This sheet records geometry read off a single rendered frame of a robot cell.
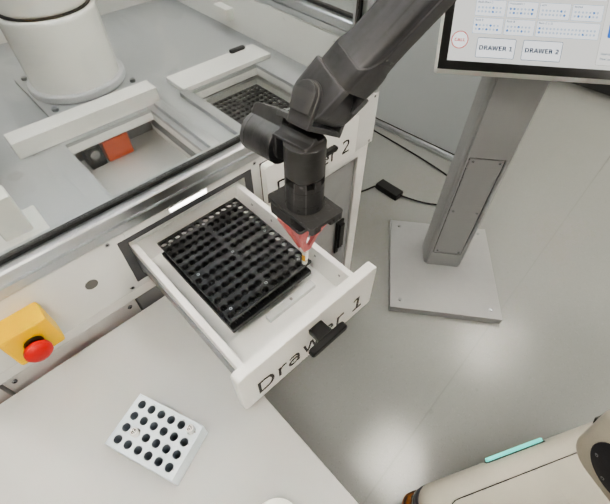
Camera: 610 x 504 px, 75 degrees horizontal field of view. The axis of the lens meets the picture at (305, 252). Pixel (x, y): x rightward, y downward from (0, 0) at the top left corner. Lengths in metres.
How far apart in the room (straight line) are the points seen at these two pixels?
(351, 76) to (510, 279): 1.61
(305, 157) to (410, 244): 1.44
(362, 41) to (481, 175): 1.09
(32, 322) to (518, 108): 1.30
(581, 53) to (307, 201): 0.89
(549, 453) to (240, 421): 0.91
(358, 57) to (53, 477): 0.74
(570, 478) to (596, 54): 1.07
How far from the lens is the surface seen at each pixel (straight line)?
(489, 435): 1.63
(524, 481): 1.32
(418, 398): 1.59
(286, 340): 0.59
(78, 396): 0.83
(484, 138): 1.44
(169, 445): 0.71
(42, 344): 0.75
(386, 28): 0.50
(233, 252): 0.73
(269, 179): 0.87
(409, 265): 1.84
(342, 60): 0.50
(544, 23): 1.26
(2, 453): 0.86
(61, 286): 0.77
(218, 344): 0.64
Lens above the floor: 1.45
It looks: 51 degrees down
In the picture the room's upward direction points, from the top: straight up
